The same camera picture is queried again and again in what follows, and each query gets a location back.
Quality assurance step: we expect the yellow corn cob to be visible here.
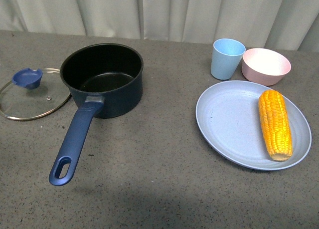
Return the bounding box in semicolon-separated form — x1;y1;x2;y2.
258;90;293;162

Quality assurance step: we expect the glass lid with blue knob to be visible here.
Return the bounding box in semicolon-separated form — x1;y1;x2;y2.
0;68;70;121

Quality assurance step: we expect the dark blue saucepan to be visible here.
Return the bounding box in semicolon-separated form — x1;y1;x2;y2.
49;43;144;186

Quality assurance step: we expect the light blue plate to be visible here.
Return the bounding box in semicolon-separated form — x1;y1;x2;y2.
196;80;312;171

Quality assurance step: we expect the light blue cup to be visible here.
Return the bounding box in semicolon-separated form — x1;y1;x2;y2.
211;38;246;80

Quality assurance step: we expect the pink bowl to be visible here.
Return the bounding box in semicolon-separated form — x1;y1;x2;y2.
242;48;291;86

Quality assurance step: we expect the grey white curtain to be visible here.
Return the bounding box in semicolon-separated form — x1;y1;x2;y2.
0;0;319;52

